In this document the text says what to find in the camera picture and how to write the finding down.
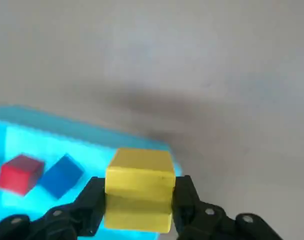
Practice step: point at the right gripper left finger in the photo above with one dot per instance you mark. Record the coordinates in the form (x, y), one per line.
(67, 220)

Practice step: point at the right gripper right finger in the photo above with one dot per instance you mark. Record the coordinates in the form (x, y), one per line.
(204, 220)

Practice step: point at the blue cube block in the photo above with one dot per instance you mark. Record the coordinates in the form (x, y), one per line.
(60, 177)

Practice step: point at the red cube block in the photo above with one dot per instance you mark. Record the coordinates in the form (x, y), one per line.
(17, 177)

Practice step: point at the yellow cube block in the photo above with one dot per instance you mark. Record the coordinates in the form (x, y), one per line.
(139, 190)

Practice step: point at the cyan open box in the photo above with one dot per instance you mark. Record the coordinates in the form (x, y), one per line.
(97, 147)

